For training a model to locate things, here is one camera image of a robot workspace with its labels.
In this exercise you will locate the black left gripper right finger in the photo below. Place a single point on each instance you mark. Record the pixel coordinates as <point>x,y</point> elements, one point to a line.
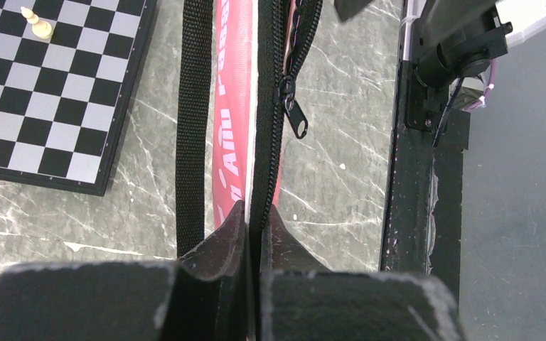
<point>301,299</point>

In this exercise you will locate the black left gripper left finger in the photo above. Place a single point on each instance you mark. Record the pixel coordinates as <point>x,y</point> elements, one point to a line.
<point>201,296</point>

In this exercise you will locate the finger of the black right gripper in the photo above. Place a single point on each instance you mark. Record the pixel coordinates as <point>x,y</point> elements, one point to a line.
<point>348,9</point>

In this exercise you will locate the pink racket bag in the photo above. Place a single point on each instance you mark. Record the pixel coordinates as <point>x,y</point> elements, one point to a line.
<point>239,65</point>

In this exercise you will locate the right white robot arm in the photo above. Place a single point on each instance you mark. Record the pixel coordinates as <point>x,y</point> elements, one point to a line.
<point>445,40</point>

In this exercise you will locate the black white chessboard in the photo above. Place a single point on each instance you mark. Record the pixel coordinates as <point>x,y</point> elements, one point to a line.
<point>63,101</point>

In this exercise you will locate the white chess piece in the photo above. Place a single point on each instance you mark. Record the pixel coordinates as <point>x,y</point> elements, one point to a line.
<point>40,28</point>

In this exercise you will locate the black front rail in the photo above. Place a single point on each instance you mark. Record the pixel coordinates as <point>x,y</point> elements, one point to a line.
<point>422,222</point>

